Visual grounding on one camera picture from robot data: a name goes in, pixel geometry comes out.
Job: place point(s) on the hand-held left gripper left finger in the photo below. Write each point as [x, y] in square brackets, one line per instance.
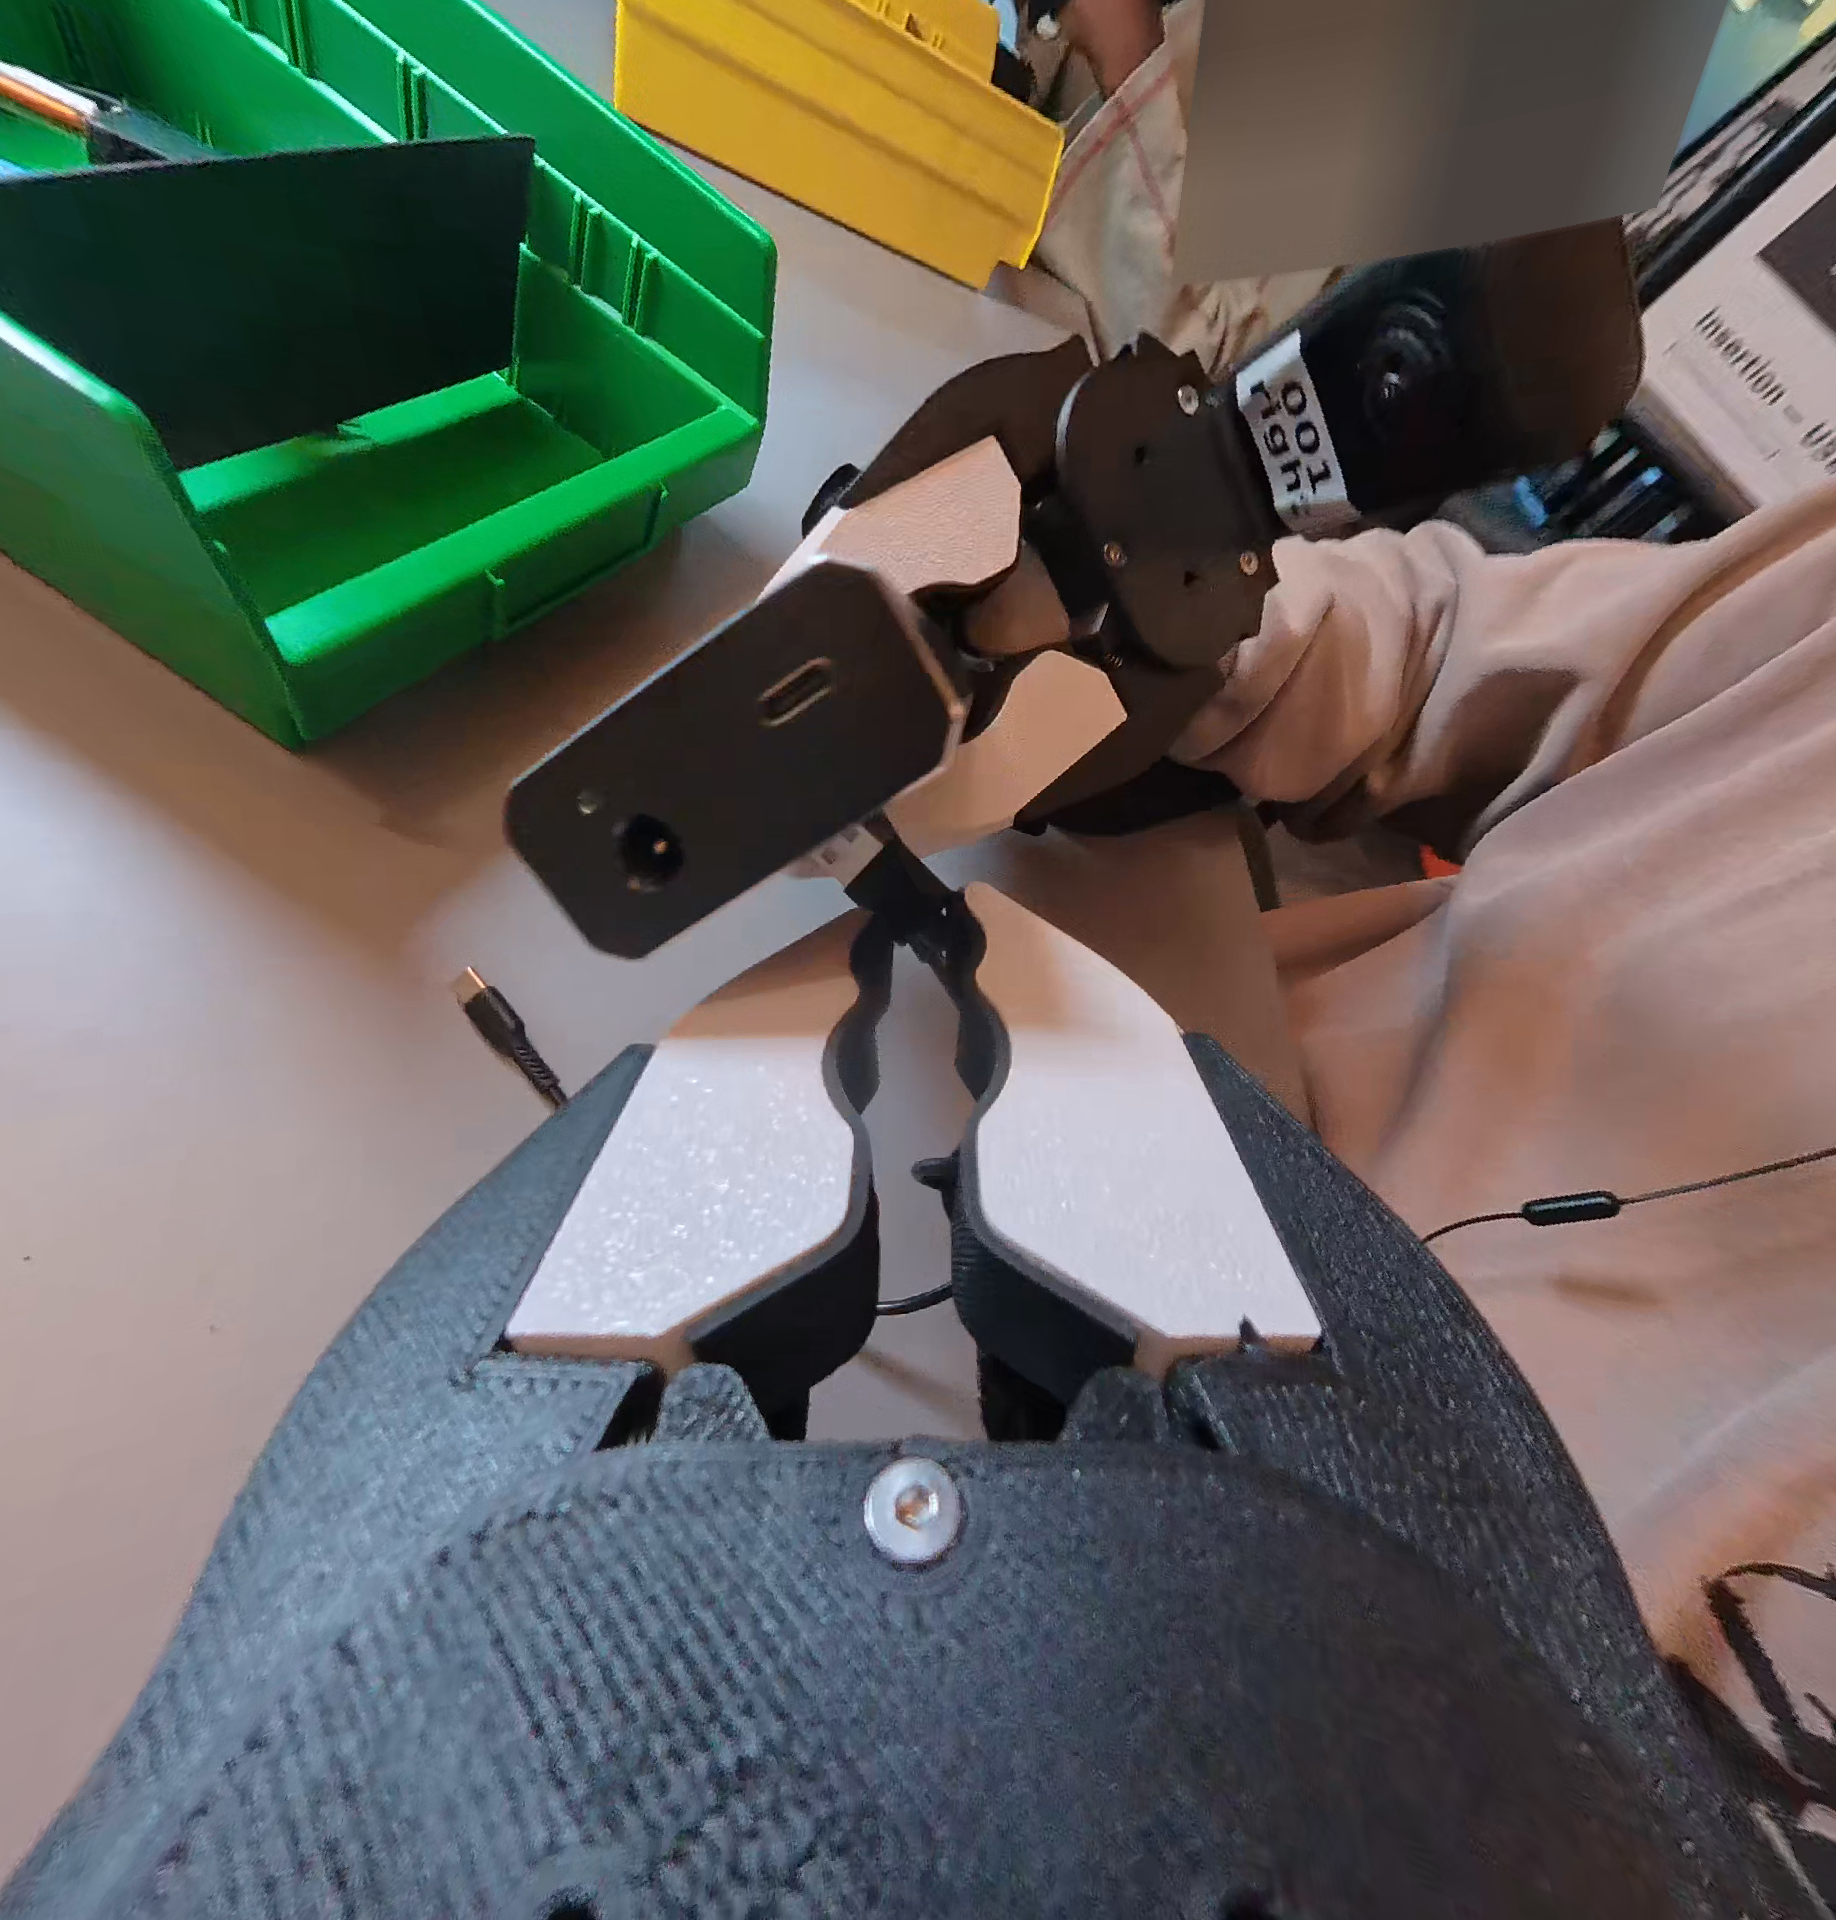
[708, 1185]

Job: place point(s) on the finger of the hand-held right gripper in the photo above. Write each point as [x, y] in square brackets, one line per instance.
[1047, 735]
[918, 518]

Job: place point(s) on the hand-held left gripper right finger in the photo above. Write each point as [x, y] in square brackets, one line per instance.
[1128, 1185]

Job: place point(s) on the person's right forearm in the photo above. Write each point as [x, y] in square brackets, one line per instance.
[1533, 646]

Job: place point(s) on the person's right hand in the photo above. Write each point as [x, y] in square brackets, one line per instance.
[1022, 615]

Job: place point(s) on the pale plaid cloth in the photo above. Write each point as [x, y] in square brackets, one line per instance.
[1121, 196]

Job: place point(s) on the yellow plastic bin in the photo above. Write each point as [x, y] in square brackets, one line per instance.
[857, 120]

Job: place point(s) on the green plastic bin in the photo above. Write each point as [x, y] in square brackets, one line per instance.
[453, 496]

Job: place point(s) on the black and white marker board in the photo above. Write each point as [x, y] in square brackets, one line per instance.
[1773, 346]

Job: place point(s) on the black divider card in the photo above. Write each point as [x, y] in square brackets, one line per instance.
[258, 300]

